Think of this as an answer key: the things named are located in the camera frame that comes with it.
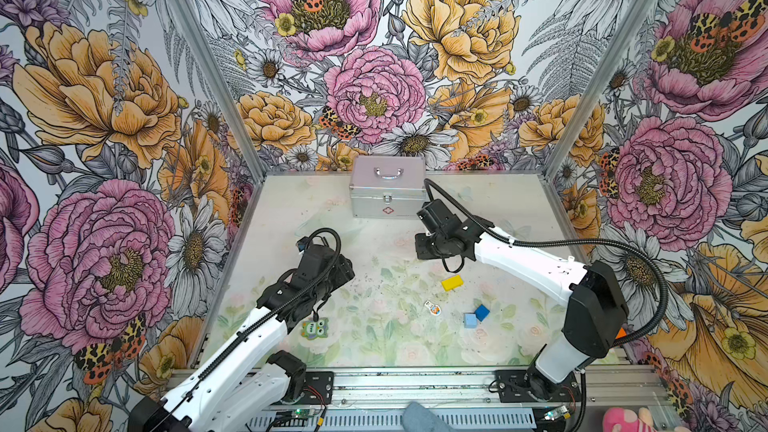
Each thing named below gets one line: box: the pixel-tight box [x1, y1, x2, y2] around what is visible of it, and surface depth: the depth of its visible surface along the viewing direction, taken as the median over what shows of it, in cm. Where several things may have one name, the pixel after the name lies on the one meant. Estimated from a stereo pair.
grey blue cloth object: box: [402, 401, 453, 432], surface depth 69 cm
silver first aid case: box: [350, 156, 427, 219], surface depth 103 cm
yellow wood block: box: [442, 275, 465, 292], surface depth 93 cm
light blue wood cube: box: [464, 313, 477, 329], surface depth 85 cm
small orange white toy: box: [424, 300, 442, 316], surface depth 87 cm
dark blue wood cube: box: [474, 304, 490, 322], surface depth 87 cm
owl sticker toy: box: [300, 318, 329, 340], surface depth 84 cm
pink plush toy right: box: [603, 407, 657, 432], surface depth 66 cm
